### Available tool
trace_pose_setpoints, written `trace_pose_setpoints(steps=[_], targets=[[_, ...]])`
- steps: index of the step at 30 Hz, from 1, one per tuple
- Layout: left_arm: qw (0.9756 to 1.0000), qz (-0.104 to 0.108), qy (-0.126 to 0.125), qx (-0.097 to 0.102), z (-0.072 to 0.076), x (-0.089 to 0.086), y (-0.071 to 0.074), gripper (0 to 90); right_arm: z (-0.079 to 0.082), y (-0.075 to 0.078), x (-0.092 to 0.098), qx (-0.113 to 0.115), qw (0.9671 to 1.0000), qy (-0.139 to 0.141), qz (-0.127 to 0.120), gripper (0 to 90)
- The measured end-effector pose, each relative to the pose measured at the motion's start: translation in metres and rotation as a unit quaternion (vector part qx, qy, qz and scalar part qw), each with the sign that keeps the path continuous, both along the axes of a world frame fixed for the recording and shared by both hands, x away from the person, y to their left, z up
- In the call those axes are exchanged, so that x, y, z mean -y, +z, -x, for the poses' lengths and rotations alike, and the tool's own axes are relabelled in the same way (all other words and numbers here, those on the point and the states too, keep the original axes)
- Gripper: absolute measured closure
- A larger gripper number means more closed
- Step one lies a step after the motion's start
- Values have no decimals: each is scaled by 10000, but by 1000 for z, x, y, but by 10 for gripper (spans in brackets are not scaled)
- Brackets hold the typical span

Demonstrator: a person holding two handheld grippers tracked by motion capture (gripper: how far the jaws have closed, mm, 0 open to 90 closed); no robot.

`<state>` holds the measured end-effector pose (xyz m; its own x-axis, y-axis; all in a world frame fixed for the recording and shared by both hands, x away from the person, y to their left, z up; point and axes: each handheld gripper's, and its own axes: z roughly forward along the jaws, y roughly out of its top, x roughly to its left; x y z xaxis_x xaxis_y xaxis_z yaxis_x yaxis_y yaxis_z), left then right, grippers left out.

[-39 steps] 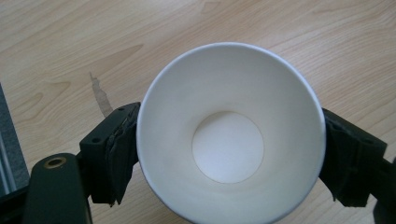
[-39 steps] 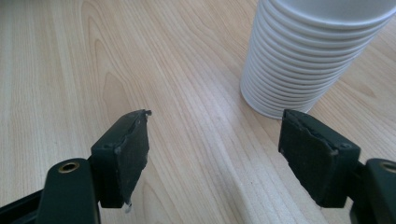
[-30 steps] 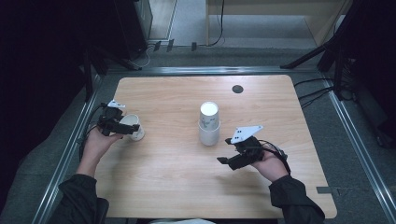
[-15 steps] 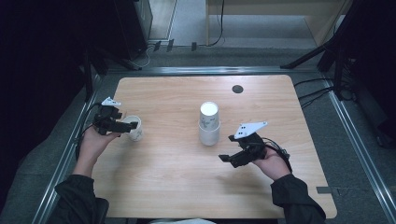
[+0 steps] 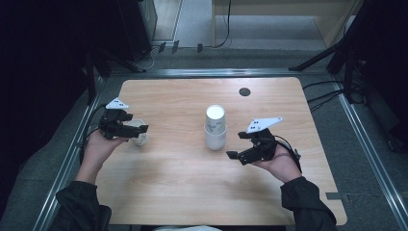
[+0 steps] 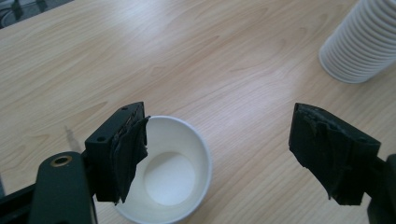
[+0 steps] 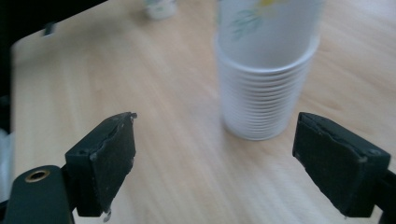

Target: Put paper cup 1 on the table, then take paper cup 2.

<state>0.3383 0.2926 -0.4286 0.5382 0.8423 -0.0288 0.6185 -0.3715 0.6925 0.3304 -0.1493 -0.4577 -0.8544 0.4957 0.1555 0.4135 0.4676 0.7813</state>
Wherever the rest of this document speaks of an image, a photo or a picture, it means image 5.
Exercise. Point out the stack of white paper cups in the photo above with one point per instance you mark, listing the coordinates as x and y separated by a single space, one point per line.
215 138

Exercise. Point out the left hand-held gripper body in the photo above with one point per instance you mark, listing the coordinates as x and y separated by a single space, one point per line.
112 125

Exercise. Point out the person's left hand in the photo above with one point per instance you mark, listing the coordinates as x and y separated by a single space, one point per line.
94 154

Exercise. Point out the grey tape strip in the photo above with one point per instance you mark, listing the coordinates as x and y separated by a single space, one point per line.
335 196

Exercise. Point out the dark curtain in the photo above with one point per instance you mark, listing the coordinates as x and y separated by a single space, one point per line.
391 48
38 80

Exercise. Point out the printed white paper cup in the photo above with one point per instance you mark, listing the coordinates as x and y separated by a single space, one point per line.
141 140

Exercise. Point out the black round table grommet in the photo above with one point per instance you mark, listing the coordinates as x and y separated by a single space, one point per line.
244 92

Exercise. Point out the person's right hand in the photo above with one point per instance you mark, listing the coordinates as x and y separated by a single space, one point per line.
284 166

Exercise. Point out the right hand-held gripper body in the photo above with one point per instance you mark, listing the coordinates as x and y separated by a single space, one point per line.
263 147

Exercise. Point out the black tripod stand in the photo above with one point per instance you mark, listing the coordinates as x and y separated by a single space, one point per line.
314 59

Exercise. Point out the metal floor rail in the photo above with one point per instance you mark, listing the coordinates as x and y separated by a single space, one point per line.
369 154
65 170
208 72

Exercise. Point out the black metal stand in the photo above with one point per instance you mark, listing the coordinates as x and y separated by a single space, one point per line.
90 80

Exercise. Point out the black computer tower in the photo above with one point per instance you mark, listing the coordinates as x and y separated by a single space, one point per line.
134 29

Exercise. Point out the person's grey clothing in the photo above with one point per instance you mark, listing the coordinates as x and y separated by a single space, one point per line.
187 228

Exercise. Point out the dark floor bracket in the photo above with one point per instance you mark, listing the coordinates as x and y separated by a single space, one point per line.
199 48
162 47
175 46

